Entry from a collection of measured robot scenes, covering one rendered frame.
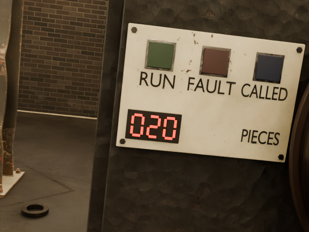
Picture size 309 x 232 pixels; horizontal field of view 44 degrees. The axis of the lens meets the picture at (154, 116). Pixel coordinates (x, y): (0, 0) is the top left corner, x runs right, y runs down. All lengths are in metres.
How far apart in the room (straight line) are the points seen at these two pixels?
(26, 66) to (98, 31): 1.33
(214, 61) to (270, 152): 0.16
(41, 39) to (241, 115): 6.20
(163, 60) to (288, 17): 0.20
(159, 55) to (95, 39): 6.01
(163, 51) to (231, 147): 0.18
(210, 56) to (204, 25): 0.05
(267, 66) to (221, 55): 0.07
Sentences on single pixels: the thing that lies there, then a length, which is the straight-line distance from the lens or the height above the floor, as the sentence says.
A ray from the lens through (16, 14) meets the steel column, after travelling 3.41.
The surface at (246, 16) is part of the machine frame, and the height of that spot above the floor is 1.27.
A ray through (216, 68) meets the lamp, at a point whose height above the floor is 1.19.
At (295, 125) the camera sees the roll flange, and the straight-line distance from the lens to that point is 0.55.
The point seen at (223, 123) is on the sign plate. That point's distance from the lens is 0.59.
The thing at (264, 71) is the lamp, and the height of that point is 1.19.
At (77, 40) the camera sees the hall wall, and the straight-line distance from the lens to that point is 6.59.
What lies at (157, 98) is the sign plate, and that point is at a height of 1.14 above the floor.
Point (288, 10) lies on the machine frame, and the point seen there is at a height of 1.29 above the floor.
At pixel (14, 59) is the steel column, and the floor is 1.03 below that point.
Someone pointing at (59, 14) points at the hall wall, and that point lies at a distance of 6.66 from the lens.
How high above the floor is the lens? 1.20
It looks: 9 degrees down
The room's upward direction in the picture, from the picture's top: 7 degrees clockwise
